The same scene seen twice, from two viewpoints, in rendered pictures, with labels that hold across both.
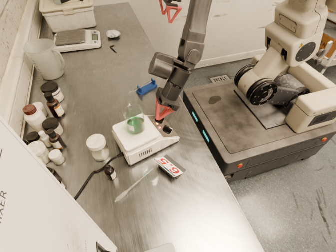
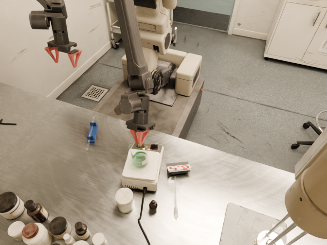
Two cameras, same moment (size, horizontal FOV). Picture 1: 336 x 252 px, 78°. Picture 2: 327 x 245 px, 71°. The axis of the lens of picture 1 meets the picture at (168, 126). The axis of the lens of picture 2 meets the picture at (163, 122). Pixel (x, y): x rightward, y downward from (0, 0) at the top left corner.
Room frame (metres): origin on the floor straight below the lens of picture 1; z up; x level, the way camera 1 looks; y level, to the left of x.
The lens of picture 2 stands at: (0.09, 0.42, 1.55)
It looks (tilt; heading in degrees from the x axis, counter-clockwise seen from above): 47 degrees down; 308
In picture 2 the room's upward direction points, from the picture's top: 2 degrees clockwise
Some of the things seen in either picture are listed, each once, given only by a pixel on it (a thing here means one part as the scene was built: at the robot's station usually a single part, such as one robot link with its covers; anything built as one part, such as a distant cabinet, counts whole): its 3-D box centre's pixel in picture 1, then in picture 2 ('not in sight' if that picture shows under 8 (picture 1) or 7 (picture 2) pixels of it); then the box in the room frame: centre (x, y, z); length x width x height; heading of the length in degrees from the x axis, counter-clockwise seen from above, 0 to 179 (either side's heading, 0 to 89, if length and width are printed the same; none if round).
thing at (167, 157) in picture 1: (170, 165); (178, 166); (0.34, -0.01, 0.77); 0.09 x 0.06 x 0.04; 47
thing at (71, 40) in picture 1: (77, 39); not in sight; (1.18, 0.53, 0.77); 0.26 x 0.19 x 0.05; 104
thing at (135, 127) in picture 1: (134, 120); (139, 155); (0.44, 0.10, 0.88); 0.07 x 0.06 x 0.08; 25
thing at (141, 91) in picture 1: (146, 86); (92, 131); (0.75, 0.10, 0.77); 0.10 x 0.03 x 0.04; 133
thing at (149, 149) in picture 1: (143, 136); (143, 164); (0.45, 0.08, 0.79); 0.22 x 0.13 x 0.08; 122
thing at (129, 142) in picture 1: (135, 131); (141, 164); (0.43, 0.11, 0.83); 0.12 x 0.12 x 0.01; 32
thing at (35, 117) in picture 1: (36, 118); (36, 236); (0.52, 0.48, 0.80); 0.06 x 0.06 x 0.11
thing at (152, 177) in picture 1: (150, 174); (174, 183); (0.32, 0.06, 0.76); 0.06 x 0.06 x 0.02
